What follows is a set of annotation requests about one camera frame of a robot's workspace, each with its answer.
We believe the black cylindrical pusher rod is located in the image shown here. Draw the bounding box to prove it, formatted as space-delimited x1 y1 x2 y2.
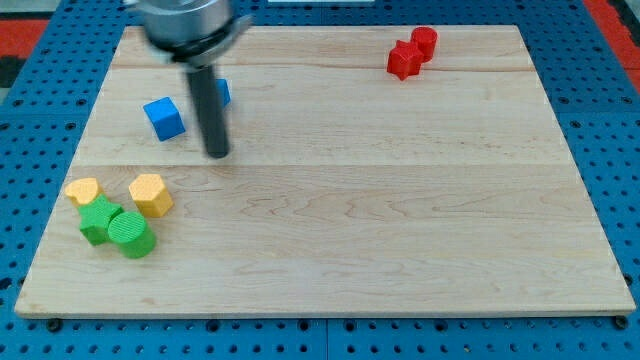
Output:
187 65 230 159

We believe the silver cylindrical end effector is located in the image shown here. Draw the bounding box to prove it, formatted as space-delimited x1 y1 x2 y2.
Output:
124 0 253 67

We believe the blue triangle block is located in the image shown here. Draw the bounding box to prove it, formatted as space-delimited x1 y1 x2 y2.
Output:
216 78 231 107

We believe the green star block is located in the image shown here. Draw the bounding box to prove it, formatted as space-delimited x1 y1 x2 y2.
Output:
78 194 124 246

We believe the red star block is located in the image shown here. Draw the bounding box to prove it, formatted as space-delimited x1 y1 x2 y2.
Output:
386 40 424 81

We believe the blue cube block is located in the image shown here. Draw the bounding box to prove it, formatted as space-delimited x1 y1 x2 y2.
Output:
143 97 186 141

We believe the yellow hexagon block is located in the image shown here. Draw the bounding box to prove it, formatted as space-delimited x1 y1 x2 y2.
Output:
128 174 174 218

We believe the yellow heart block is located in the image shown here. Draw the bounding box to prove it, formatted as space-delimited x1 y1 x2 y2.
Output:
64 177 104 207

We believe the green cylinder block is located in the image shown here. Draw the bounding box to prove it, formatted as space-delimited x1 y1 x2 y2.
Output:
107 212 156 259

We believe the light wooden board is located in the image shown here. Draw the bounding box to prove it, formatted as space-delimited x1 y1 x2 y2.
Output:
15 25 636 319

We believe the red cylinder block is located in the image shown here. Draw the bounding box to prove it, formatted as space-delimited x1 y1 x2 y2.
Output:
410 26 438 63

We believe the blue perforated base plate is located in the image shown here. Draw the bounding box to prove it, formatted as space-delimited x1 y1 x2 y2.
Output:
1 0 639 359

